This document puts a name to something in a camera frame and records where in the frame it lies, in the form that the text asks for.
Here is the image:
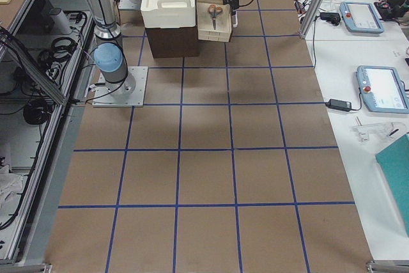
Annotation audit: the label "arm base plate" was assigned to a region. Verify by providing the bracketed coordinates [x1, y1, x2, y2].
[119, 0, 141, 11]
[92, 66, 148, 107]

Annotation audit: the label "near teach pendant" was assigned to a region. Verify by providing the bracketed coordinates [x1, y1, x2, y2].
[356, 65, 408, 114]

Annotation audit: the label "far teach pendant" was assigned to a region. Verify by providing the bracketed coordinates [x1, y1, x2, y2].
[339, 2, 384, 34]

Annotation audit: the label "black power adapter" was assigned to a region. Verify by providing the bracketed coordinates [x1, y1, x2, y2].
[325, 98, 352, 112]

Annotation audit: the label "teach pendant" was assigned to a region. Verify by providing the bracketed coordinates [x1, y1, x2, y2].
[339, 2, 384, 34]
[356, 65, 408, 114]

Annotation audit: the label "white plastic tray box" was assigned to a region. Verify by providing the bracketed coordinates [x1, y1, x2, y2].
[141, 0, 196, 29]

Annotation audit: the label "black power brick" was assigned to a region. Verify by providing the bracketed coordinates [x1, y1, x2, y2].
[320, 12, 341, 26]

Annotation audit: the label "teal foam board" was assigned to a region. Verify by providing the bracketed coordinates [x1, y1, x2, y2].
[376, 134, 408, 228]

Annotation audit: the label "white crumpled cloth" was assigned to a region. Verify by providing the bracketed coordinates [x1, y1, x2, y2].
[0, 143, 24, 210]

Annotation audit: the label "white cylinder speaker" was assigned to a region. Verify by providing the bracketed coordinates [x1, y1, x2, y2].
[49, 8, 72, 35]

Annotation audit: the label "grey orange scissors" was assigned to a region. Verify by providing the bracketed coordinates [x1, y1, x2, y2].
[208, 4, 223, 30]

